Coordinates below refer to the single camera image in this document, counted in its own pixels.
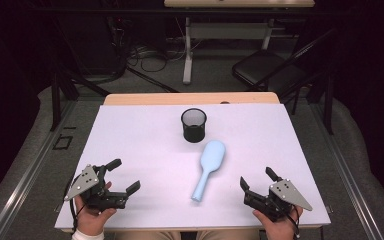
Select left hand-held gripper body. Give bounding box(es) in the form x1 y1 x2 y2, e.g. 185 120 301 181
63 164 129 212

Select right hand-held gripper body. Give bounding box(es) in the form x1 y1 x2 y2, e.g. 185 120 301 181
243 179 314 223

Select light blue hairbrush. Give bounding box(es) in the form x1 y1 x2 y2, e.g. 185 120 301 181
191 139 227 203

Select black mesh pen cup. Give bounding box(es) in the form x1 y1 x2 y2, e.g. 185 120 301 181
180 107 208 144

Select person's left hand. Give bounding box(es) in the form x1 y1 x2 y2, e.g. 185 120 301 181
74 181 118 237

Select person's right hand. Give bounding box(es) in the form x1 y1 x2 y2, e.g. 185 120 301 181
252 204 304 240

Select white board sheet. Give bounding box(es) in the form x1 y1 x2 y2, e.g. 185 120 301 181
54 103 332 230

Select person's left leg beige trousers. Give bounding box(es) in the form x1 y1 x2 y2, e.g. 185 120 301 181
113 229 182 240

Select person's leg beige trousers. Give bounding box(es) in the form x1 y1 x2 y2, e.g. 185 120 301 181
113 229 182 240
196 229 262 240

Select person's right leg beige trousers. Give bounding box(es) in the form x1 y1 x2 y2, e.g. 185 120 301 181
196 229 262 240

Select black metal stand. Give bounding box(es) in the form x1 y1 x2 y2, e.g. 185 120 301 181
48 71 111 132
306 73 335 136

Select light wooden table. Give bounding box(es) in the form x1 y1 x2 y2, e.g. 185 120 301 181
60 92 324 234

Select black folding chair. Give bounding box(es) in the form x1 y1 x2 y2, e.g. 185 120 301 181
231 28 336 101

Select white-legged desk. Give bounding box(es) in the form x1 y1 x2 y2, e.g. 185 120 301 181
163 0 316 85

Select left hand-held gripper black cable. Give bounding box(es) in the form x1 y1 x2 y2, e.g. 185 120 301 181
67 176 81 234

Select hand-held gripper black cable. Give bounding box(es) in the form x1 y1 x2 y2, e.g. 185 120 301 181
286 206 302 240
67 176 81 234

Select right hand-held gripper black cable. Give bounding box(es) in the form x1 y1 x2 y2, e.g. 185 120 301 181
286 206 302 240

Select aluminium floor rail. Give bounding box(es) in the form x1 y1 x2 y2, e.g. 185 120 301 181
308 103 384 240
0 99 78 240

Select thick black floor cable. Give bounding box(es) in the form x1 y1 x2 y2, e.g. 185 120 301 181
125 66 179 94

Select bundle of floor cables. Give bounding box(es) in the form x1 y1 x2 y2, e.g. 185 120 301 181
126 41 188 73

